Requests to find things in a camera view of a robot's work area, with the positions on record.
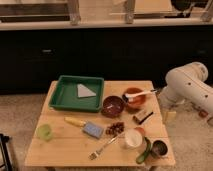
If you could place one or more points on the blue sponge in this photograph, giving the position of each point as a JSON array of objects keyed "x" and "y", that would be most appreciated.
[{"x": 93, "y": 130}]

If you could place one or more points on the grey triangular cloth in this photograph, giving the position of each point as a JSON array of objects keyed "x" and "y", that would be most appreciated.
[{"x": 83, "y": 91}]

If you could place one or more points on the brown nut cluster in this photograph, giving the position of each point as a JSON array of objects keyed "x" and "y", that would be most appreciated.
[{"x": 115, "y": 128}]

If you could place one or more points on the red tomato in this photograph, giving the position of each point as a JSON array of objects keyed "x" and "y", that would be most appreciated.
[{"x": 140, "y": 130}]

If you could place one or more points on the dark red bowl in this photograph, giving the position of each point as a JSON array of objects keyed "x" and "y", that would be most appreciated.
[{"x": 112, "y": 106}]

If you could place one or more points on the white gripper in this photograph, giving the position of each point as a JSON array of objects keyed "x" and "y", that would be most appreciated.
[{"x": 169, "y": 99}]

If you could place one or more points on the black stand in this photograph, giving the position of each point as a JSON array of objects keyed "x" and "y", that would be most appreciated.
[{"x": 6, "y": 165}]

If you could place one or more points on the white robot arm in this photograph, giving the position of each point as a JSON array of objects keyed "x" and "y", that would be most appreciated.
[{"x": 186, "y": 83}]

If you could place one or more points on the wooden table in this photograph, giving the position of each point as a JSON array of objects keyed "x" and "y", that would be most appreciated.
[{"x": 70, "y": 147}]

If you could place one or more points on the small green cup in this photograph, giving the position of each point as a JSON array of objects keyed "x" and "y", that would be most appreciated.
[{"x": 44, "y": 132}]

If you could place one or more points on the brown and black eraser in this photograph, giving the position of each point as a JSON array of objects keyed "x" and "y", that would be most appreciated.
[{"x": 140, "y": 117}]

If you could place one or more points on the green cucumber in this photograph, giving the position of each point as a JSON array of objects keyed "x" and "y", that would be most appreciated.
[{"x": 142, "y": 157}]

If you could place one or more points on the green plastic tray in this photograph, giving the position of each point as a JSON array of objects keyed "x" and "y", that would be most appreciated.
[{"x": 65, "y": 94}]

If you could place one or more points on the metal cup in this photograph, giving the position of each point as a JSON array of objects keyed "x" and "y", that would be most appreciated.
[{"x": 159, "y": 149}]

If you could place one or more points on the orange bowl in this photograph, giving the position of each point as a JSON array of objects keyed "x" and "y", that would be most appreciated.
[{"x": 136, "y": 102}]

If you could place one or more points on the white cup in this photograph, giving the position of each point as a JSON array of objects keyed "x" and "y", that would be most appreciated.
[{"x": 132, "y": 138}]

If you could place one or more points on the silver fork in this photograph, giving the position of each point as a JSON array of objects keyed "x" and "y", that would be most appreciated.
[{"x": 98, "y": 152}]

